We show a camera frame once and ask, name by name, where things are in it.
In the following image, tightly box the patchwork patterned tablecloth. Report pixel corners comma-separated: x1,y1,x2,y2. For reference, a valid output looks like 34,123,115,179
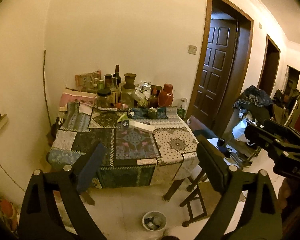
47,102,199,188

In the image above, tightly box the dark brown wooden door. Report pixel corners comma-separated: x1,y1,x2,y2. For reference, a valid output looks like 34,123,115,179
192,20,237,130

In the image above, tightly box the colourful picture box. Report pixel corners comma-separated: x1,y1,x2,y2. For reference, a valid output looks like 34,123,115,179
75,70,101,92

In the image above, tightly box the white plastic bag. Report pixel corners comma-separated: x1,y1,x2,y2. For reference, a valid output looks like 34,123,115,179
232,119,249,142

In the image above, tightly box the dark wooden folding stool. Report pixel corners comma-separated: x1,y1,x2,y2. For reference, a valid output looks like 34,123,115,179
179,174,211,228

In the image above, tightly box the red thermos jug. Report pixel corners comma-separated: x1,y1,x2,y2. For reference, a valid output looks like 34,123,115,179
158,83,173,107

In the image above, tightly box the large clear glass jar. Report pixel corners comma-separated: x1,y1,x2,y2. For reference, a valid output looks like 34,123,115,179
121,88,135,108

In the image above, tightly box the yellow green wrapper trash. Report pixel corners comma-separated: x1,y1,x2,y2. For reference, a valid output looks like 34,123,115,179
117,114,134,128

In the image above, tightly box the black lid glass jar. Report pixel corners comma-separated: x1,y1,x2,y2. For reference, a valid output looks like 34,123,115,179
96,88,111,108

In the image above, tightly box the wooden table leg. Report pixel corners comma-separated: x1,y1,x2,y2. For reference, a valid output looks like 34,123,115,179
162,178,186,202

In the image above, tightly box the white lid glass jar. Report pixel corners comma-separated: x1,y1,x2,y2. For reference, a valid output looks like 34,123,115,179
177,98,187,119

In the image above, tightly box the beige wall switch plate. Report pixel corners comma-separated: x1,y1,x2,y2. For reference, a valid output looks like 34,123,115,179
188,44,197,55

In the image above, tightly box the dark wine bottle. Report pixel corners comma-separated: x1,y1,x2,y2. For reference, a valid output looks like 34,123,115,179
113,64,121,87

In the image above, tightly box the white round trash bin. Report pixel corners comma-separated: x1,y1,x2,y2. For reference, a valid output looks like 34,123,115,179
141,211,167,232

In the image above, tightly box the pink embroidered cloth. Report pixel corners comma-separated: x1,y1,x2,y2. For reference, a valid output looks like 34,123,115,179
59,88,97,107

